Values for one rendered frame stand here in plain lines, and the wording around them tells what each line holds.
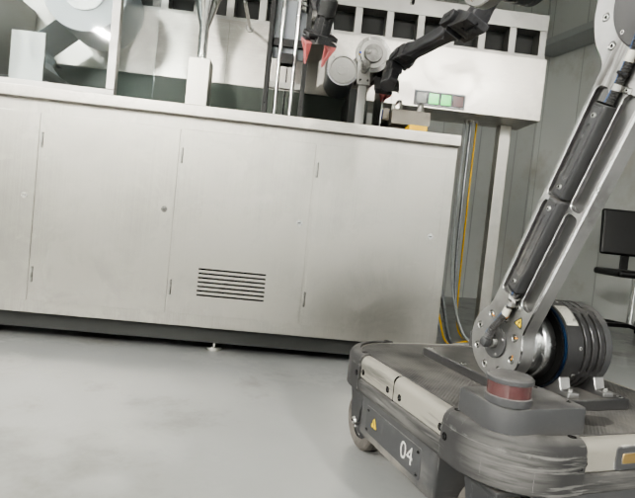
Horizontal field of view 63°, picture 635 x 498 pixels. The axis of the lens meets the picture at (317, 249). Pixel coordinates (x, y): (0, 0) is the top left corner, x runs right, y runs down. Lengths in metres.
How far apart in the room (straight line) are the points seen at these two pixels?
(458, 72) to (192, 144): 1.39
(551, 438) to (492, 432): 0.08
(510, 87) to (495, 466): 2.20
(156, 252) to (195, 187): 0.28
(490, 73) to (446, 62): 0.22
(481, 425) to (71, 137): 1.68
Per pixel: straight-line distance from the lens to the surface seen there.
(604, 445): 0.93
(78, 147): 2.07
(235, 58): 2.63
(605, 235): 4.08
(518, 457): 0.85
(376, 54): 2.30
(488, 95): 2.76
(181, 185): 1.95
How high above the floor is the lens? 0.51
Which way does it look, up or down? 2 degrees down
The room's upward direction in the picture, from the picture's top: 6 degrees clockwise
